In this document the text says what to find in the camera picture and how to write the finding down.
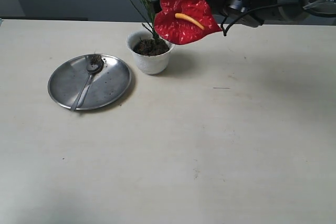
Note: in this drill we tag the red artificial anthurium flower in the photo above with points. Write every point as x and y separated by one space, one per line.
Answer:
179 22

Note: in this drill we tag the steel spork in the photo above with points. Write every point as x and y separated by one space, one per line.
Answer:
93 66

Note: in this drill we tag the white plastic flower pot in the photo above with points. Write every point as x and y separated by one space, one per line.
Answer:
149 57

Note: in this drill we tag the round steel plate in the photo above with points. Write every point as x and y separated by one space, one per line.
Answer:
71 82

